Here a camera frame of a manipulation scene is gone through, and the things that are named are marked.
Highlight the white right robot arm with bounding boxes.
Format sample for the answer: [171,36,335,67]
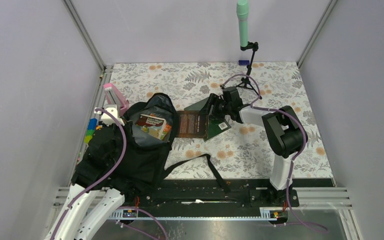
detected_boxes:
[201,87,308,206]

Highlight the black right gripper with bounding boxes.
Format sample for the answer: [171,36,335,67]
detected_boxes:
[198,93,232,122]

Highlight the black tripod stand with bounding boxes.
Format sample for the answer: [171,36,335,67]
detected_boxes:
[236,40,260,95]

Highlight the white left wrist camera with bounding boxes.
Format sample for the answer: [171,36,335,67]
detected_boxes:
[94,104,125,126]

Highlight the yellow illustrated paperback book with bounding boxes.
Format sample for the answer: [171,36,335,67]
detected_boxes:
[135,114,172,140]

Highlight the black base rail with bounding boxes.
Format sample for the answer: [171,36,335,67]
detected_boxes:
[124,178,300,218]

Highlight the black student backpack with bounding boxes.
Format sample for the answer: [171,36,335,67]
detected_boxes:
[72,92,232,200]

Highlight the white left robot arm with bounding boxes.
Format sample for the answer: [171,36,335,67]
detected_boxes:
[45,121,126,240]

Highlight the floral tablecloth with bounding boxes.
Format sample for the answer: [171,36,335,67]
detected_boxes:
[110,62,333,179]

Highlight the green microphone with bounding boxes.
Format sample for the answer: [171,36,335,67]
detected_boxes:
[236,0,250,51]

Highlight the dark green hardcover book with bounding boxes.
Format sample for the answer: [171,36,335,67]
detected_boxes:
[184,98,231,142]

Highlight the colourful toy blocks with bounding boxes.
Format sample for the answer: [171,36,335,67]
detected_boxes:
[83,118,99,145]

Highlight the blue block at wall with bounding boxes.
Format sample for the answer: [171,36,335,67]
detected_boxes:
[238,60,250,66]

